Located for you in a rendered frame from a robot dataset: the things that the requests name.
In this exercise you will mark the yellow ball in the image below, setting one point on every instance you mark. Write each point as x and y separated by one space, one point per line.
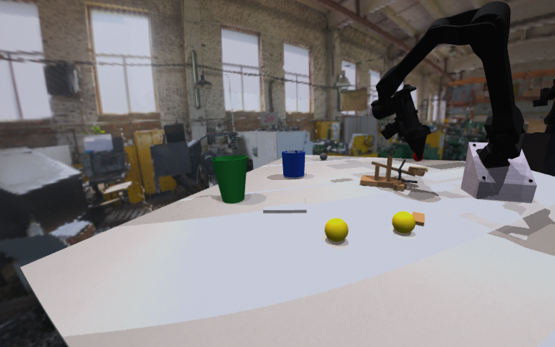
336 229
403 222

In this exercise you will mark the blue mug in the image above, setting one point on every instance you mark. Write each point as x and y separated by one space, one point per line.
293 164

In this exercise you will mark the dark green cup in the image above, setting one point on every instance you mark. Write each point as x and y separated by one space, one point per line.
230 172

